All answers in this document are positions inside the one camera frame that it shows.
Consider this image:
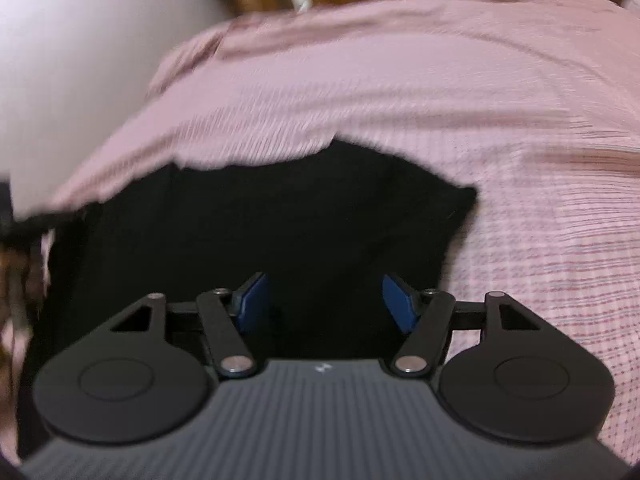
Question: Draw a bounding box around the pink checkered bedsheet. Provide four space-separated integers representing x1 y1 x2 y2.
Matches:
0 0 640 466

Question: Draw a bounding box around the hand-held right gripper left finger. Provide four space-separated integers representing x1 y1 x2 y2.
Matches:
107 271 258 379

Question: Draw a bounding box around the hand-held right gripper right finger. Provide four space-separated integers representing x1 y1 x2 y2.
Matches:
381 272 543 377

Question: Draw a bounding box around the black button cardigan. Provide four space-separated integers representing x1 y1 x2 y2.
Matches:
15 139 478 461

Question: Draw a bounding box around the person's left hand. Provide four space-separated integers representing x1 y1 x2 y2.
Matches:
0 246 48 366

